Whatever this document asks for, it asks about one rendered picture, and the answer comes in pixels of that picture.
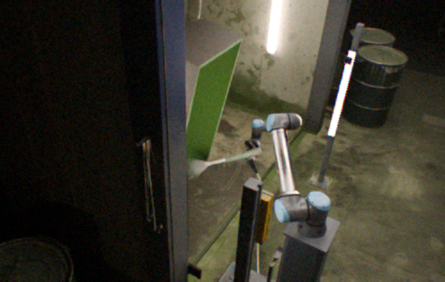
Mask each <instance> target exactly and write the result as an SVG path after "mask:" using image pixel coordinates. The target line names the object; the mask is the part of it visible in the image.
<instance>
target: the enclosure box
mask: <svg viewBox="0 0 445 282"><path fill-rule="evenodd" d="M242 42H243V37H241V36H240V35H238V34H236V33H234V32H233V31H231V30H229V29H225V28H223V27H221V26H219V25H218V24H216V23H214V22H212V21H208V20H206V19H204V18H200V19H199V20H196V21H192V22H190V23H189V24H187V25H185V88H186V154H189V155H194V156H196V157H198V158H200V159H202V160H204V161H205V162H206V161H207V160H209V158H210V155H211V148H212V146H213V143H214V140H215V137H216V134H217V132H218V124H219V121H220V118H221V115H222V112H223V109H224V106H225V103H226V97H227V92H228V89H229V87H230V84H231V81H232V78H233V73H234V69H235V65H236V62H237V59H238V56H239V53H240V51H241V44H242Z"/></svg>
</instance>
